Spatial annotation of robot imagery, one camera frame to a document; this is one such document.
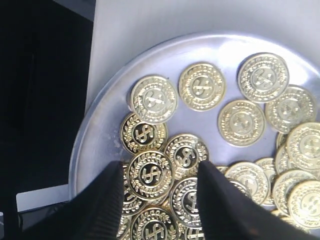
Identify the dark faced gold coin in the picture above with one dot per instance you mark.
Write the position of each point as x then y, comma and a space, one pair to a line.
138, 136

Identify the gold coin lower left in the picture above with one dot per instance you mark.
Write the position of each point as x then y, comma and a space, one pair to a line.
241, 123

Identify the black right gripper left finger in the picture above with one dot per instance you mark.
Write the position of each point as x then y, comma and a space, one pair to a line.
94, 214

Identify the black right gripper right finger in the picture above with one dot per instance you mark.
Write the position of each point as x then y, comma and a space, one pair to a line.
227, 214

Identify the gold coin top left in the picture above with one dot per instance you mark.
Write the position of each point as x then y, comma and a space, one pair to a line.
303, 145

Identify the gold coin far left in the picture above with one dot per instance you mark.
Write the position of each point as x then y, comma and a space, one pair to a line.
262, 77

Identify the gold coin upper left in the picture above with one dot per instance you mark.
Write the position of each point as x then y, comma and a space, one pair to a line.
296, 105

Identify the round steel plate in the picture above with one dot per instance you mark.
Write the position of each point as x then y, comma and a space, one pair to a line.
98, 140

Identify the gold coin centre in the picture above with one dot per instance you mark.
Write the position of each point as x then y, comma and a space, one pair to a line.
154, 99

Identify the gold coin bottom right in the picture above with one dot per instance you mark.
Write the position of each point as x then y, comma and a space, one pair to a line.
202, 86

